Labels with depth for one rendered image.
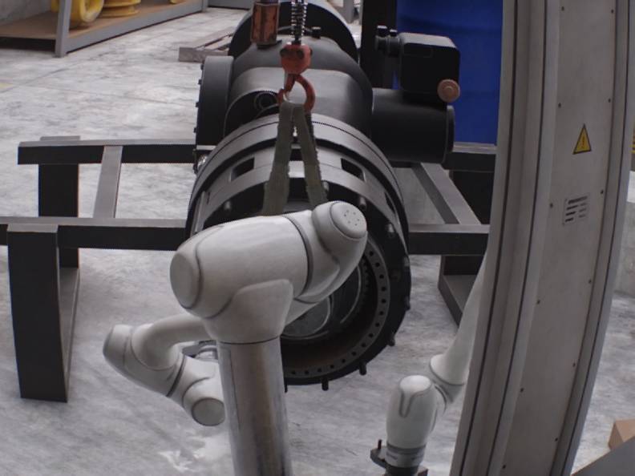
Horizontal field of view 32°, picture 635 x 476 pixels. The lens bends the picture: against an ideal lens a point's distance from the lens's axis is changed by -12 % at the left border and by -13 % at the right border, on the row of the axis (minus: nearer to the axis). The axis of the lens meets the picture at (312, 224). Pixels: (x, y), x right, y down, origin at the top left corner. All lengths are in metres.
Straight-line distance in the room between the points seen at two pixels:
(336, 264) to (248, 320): 0.18
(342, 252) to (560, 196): 0.37
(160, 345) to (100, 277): 2.76
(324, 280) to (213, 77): 2.19
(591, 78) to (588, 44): 0.06
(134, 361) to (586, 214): 0.95
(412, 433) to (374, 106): 1.83
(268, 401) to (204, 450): 1.85
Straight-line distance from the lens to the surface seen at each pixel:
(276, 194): 2.63
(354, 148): 3.01
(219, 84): 4.04
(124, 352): 2.37
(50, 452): 3.69
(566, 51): 1.82
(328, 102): 3.65
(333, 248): 1.92
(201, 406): 2.36
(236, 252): 1.84
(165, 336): 2.28
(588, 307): 2.07
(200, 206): 2.86
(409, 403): 2.50
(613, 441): 3.91
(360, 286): 2.85
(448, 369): 2.61
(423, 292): 5.08
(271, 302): 1.87
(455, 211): 4.11
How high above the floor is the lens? 1.92
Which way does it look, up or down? 19 degrees down
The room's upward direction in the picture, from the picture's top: 4 degrees clockwise
